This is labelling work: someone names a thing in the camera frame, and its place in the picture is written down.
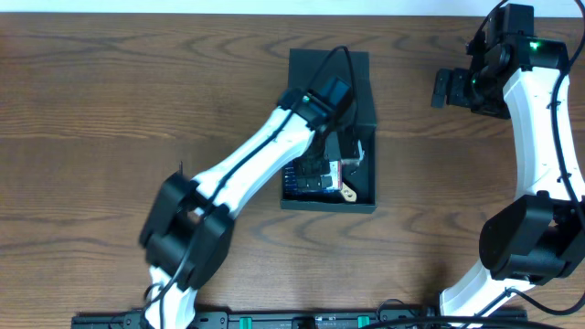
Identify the small hammer red black handle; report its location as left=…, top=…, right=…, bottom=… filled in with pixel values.
left=350, top=140, right=365, bottom=175

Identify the black gift box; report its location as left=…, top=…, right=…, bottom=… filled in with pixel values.
left=279, top=48, right=377, bottom=214

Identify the orange scraper wooden handle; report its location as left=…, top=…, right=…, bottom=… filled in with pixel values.
left=340, top=183, right=357, bottom=203

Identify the blue precision screwdriver set case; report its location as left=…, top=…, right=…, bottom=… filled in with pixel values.
left=282, top=160, right=343, bottom=196

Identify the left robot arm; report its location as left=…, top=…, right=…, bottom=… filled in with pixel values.
left=139, top=78, right=356, bottom=328

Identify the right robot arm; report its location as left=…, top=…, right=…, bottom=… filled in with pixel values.
left=431, top=1, right=584, bottom=328

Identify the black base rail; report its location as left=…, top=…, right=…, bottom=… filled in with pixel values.
left=70, top=308, right=529, bottom=329

